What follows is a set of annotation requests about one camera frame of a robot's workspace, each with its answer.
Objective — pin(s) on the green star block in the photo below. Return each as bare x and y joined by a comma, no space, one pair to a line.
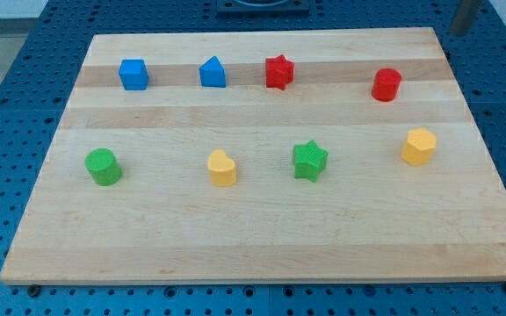
309,160

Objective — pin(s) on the red star block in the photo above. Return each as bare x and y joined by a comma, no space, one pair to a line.
279,72

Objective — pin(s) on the yellow heart block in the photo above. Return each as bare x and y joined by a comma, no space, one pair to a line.
221,168

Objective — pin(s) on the blue triangle block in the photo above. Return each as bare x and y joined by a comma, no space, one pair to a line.
212,73

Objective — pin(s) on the wooden board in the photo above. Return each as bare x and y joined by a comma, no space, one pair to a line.
370,217

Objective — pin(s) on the blue cube block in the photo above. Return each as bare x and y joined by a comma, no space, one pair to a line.
133,74

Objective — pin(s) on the red cylinder block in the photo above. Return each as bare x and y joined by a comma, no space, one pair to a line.
386,84

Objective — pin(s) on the green cylinder block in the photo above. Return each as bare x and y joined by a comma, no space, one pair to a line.
103,167

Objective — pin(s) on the yellow hexagon block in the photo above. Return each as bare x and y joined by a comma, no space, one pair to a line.
419,147

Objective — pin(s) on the grey metal pole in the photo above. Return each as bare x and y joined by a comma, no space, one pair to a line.
464,17

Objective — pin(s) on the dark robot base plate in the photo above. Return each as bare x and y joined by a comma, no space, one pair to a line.
230,7

